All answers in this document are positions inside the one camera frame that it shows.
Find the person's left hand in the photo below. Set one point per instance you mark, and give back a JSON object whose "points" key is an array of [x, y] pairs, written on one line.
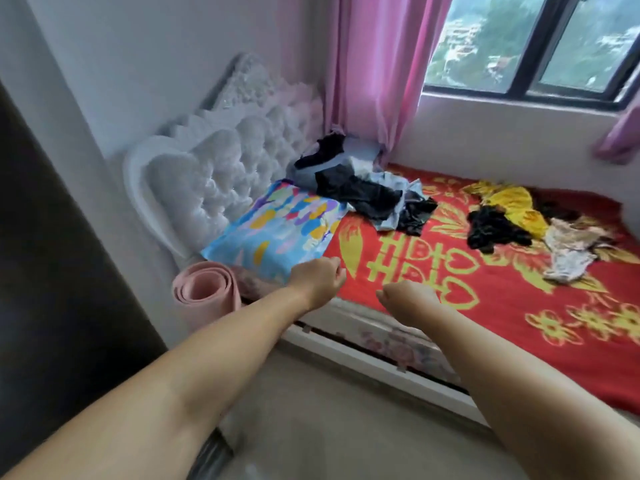
{"points": [[318, 280]]}

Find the person's right hand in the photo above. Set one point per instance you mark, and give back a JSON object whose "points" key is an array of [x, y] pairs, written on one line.
{"points": [[408, 303]]}

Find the pile of mixed clothes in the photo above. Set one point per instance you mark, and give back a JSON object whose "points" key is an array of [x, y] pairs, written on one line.
{"points": [[370, 195]]}

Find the grey wardrobe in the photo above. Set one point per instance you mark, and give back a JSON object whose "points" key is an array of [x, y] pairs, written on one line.
{"points": [[60, 295]]}

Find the person's left forearm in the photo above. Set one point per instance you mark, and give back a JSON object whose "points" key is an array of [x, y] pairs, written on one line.
{"points": [[160, 405]]}

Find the person's right forearm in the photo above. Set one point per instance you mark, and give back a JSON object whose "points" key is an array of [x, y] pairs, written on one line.
{"points": [[540, 395]]}

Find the blue patterned pillow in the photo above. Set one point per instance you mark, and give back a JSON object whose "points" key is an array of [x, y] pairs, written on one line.
{"points": [[275, 230]]}

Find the red and yellow blanket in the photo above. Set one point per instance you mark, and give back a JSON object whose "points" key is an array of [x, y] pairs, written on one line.
{"points": [[520, 305]]}

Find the pink fabric item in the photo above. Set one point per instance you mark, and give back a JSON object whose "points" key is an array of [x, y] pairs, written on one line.
{"points": [[205, 290]]}

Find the pale blue pillow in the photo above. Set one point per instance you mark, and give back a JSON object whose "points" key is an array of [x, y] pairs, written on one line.
{"points": [[360, 153]]}

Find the white tufted headboard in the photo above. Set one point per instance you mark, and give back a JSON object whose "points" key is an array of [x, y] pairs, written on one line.
{"points": [[215, 165]]}

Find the wide pink curtain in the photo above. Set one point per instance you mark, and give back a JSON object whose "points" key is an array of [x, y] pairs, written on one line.
{"points": [[385, 65]]}

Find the dark framed window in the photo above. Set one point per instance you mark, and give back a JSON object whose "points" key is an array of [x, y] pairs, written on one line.
{"points": [[480, 45]]}

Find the narrow pink curtain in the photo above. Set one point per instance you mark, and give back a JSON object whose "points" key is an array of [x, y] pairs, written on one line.
{"points": [[622, 135]]}

